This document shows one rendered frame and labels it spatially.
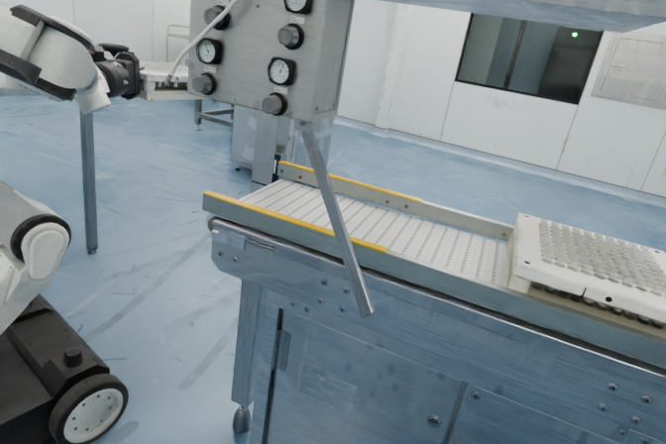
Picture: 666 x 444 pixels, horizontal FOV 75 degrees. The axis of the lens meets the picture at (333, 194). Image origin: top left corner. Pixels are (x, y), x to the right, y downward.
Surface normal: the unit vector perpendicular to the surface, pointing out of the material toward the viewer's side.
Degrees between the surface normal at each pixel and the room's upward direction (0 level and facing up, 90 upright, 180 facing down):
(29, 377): 0
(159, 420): 0
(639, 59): 90
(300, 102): 90
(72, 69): 95
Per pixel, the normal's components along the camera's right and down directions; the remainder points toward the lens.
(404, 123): -0.47, 0.24
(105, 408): 0.78, 0.32
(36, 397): 0.15, -0.93
